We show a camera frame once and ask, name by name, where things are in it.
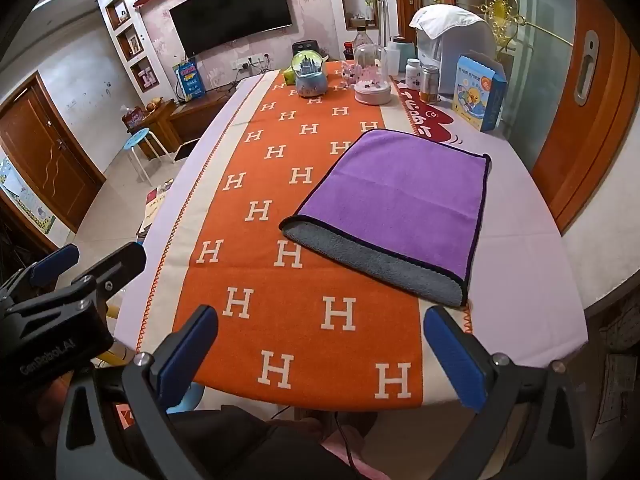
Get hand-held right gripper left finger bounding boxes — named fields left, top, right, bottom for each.
left=55, top=304, right=221, bottom=480

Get wooden sliding door frame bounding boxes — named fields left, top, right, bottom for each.
left=530, top=0, right=640, bottom=236

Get black cable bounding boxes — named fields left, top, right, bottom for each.
left=270, top=406, right=362, bottom=480

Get white cloth cover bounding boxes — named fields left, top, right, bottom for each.
left=409, top=5, right=488, bottom=41

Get stack of books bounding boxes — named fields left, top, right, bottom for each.
left=137, top=180, right=176, bottom=238

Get black flat television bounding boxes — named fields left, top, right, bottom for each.
left=169, top=0, right=293, bottom=57

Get blue printed box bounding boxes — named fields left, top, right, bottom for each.
left=174, top=60, right=207, bottom=103

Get silver door handle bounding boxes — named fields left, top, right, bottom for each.
left=572, top=30, right=599, bottom=107

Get orange patterned blanket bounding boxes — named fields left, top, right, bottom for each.
left=135, top=60, right=473, bottom=407

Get pink flower ornament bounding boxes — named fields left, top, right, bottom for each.
left=327, top=60, right=358, bottom=93

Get wall niche shelves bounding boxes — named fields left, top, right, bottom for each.
left=105, top=0, right=161, bottom=93

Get colourful wall poster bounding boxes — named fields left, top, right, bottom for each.
left=0, top=155, right=56, bottom=236

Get brown wooden door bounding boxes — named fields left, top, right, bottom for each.
left=0, top=71, right=107, bottom=233

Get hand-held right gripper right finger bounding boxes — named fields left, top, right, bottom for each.
left=424, top=304, right=597, bottom=480

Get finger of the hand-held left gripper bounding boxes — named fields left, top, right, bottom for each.
left=0, top=243, right=81, bottom=312
left=65, top=241, right=147, bottom=318

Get purple and grey towel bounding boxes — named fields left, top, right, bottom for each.
left=280, top=129, right=492, bottom=308

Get white pill bottle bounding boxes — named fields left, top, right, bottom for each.
left=405, top=58, right=424, bottom=91

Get white plastic jug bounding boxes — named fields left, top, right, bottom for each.
left=385, top=36, right=418, bottom=79

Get black small appliance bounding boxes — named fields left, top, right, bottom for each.
left=291, top=39, right=323, bottom=63

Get light blue plastic stool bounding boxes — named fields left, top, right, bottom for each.
left=167, top=382, right=203, bottom=414

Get person's dark clothing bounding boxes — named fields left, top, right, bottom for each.
left=170, top=407, right=351, bottom=480

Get blue printed carton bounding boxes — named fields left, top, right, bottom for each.
left=451, top=54, right=508, bottom=132

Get blue round stool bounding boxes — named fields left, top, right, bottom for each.
left=122, top=127, right=176, bottom=187

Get metal lidded jar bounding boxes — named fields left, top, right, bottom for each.
left=420, top=64, right=441, bottom=104

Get wooden television cabinet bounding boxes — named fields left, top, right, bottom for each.
left=140, top=87, right=236, bottom=162

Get red printed mat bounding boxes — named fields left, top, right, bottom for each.
left=392, top=80, right=488, bottom=161

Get lilac tablecloth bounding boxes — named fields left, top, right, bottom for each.
left=107, top=67, right=588, bottom=368

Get white water dispenser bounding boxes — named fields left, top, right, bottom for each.
left=415, top=21, right=497, bottom=97

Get golden door ornament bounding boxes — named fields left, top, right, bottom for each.
left=477, top=0, right=573, bottom=56

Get castle snow globe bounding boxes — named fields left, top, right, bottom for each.
left=295, top=51, right=328, bottom=98

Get glass dome with pink base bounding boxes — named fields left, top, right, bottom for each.
left=352, top=42, right=393, bottom=106

